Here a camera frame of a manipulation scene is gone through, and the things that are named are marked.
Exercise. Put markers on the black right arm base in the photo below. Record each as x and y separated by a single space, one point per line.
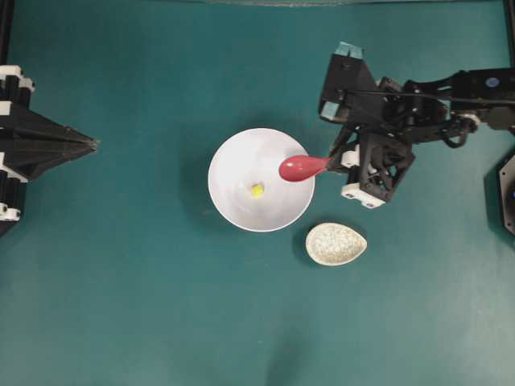
499 197

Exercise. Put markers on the black frame rail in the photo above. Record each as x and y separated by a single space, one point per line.
508 6
6 19

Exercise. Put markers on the black left frame rail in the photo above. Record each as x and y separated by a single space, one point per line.
6 19

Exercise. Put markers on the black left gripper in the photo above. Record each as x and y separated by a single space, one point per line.
24 161

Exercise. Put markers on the black right frame rail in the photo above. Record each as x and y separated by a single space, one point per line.
508 6

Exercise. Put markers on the white round bowl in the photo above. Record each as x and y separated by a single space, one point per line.
254 156

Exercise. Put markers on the speckled ceramic spoon rest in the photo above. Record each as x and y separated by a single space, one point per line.
332 244

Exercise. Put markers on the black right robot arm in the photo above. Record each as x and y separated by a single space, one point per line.
477 97

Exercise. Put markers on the red plastic spoon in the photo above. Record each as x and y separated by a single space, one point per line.
298 168

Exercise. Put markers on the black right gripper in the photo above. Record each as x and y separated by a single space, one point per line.
376 157

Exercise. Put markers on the yellow hexagonal prism block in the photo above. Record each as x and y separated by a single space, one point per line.
257 190

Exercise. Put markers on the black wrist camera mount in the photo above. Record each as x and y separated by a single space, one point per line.
349 93

